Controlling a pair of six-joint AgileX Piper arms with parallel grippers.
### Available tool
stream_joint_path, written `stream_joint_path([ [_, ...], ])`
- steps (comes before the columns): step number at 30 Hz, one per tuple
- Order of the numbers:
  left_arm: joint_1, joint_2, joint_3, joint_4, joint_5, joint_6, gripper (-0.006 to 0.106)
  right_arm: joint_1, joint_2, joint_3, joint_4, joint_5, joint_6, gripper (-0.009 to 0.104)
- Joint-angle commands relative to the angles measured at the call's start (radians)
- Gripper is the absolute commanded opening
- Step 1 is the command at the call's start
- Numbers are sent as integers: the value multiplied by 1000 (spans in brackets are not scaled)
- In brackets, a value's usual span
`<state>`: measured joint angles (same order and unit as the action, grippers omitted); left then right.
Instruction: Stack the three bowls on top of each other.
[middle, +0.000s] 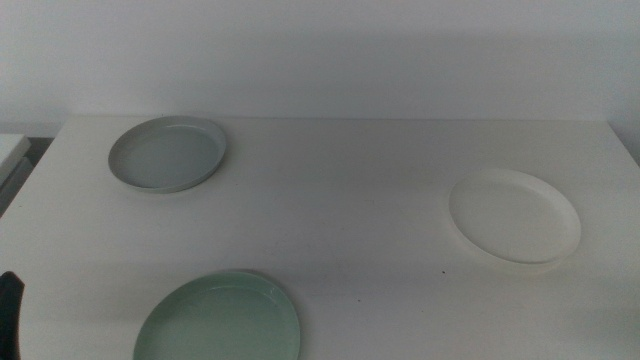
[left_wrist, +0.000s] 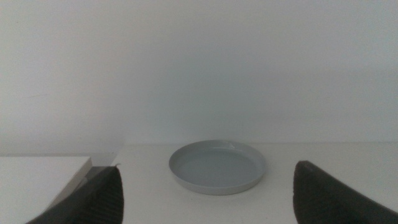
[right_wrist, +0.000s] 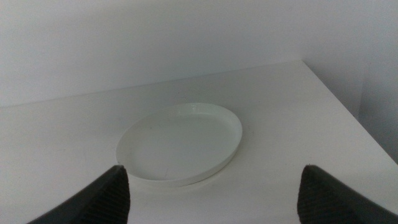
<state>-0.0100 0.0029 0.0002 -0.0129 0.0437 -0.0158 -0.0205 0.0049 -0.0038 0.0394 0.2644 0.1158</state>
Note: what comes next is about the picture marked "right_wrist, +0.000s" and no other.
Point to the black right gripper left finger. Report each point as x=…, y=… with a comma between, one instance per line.
x=102, y=202

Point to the white shallow bowl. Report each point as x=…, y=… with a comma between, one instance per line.
x=180, y=143

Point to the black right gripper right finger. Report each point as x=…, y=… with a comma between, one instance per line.
x=329, y=202

